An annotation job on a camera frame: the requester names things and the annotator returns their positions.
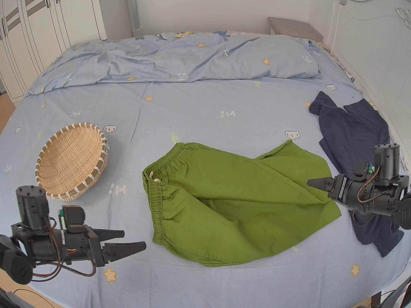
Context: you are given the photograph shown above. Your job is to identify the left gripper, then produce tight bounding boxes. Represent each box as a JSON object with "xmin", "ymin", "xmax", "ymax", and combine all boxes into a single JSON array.
[{"xmin": 32, "ymin": 227, "xmax": 147, "ymax": 267}]

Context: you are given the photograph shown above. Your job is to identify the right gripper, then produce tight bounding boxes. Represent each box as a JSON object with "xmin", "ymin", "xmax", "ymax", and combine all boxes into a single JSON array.
[{"xmin": 329, "ymin": 174, "xmax": 399, "ymax": 216}]

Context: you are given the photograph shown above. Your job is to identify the green shorts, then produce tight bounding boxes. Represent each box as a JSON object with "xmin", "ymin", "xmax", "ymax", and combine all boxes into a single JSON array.
[{"xmin": 142, "ymin": 139, "xmax": 342, "ymax": 268}]

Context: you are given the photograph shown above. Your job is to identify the dark blue garment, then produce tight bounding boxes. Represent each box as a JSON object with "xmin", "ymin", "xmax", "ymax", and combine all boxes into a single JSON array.
[{"xmin": 309, "ymin": 91, "xmax": 405, "ymax": 257}]

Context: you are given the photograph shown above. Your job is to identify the round woven basket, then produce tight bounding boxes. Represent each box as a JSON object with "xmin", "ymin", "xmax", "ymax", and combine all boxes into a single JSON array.
[{"xmin": 35, "ymin": 122, "xmax": 109, "ymax": 202}]

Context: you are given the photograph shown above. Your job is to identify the bed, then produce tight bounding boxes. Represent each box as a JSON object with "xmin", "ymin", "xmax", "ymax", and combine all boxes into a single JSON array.
[{"xmin": 0, "ymin": 0, "xmax": 411, "ymax": 308}]

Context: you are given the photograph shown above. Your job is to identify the grey bedside table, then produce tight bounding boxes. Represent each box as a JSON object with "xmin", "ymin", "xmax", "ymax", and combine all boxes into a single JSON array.
[{"xmin": 267, "ymin": 17, "xmax": 325, "ymax": 42}]

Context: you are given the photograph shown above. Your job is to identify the pale blue quilt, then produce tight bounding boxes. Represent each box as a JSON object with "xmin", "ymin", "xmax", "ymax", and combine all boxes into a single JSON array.
[{"xmin": 25, "ymin": 30, "xmax": 322, "ymax": 97}]

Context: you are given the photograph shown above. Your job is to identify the white wardrobe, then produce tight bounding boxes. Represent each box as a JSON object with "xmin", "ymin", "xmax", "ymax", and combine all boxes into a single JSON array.
[{"xmin": 0, "ymin": 0, "xmax": 107, "ymax": 103}]

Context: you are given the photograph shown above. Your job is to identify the black cable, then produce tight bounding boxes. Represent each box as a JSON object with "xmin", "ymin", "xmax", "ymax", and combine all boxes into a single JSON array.
[
  {"xmin": 32, "ymin": 259, "xmax": 97, "ymax": 282},
  {"xmin": 351, "ymin": 210, "xmax": 379, "ymax": 226}
]

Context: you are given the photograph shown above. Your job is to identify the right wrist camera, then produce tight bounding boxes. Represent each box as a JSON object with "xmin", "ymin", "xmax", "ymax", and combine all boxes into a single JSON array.
[{"xmin": 353, "ymin": 162, "xmax": 374, "ymax": 181}]

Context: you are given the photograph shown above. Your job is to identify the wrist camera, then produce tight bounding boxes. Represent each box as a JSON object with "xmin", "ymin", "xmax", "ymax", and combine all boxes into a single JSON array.
[
  {"xmin": 353, "ymin": 162, "xmax": 374, "ymax": 181},
  {"xmin": 58, "ymin": 205, "xmax": 87, "ymax": 234}
]

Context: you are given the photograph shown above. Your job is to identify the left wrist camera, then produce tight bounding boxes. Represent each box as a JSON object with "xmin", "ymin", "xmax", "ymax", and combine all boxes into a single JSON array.
[{"xmin": 58, "ymin": 205, "xmax": 87, "ymax": 234}]

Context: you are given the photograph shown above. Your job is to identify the grey wall pipe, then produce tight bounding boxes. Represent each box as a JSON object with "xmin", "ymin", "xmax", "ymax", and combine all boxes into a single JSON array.
[{"xmin": 124, "ymin": 0, "xmax": 143, "ymax": 38}]

